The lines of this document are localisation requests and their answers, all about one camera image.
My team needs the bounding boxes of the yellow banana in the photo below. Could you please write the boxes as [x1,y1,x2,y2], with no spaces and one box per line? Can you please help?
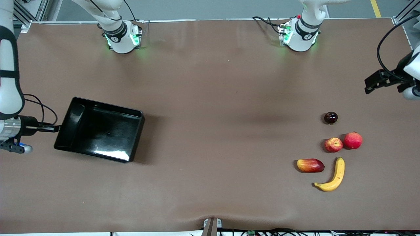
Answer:
[314,157,346,192]

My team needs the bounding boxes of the black left arm base cable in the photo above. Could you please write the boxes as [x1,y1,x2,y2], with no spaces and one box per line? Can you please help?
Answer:
[252,16,286,35]

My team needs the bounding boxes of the black arm base cable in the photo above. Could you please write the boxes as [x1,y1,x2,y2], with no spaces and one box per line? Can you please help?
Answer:
[122,0,137,22]
[252,16,286,35]

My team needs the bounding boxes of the metal table edge bracket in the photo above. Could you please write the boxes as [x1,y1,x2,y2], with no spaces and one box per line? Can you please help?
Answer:
[203,217,222,236]

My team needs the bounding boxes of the red yellow mango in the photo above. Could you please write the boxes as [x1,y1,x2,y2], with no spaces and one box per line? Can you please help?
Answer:
[297,158,325,173]

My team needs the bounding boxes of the brown table cover mat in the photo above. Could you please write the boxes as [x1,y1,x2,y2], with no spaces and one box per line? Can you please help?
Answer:
[0,18,420,234]

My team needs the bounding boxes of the red apple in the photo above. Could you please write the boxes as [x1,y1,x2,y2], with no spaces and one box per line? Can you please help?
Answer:
[325,137,343,153]

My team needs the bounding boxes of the aluminium frame profile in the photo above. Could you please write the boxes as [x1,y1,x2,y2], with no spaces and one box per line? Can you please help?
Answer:
[392,0,420,49]
[13,0,53,33]

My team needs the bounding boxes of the black plastic tray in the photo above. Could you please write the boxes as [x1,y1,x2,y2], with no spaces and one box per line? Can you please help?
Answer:
[54,97,145,163]

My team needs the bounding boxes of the black right arm base cable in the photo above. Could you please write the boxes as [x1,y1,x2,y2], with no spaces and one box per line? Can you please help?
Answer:
[122,0,137,22]

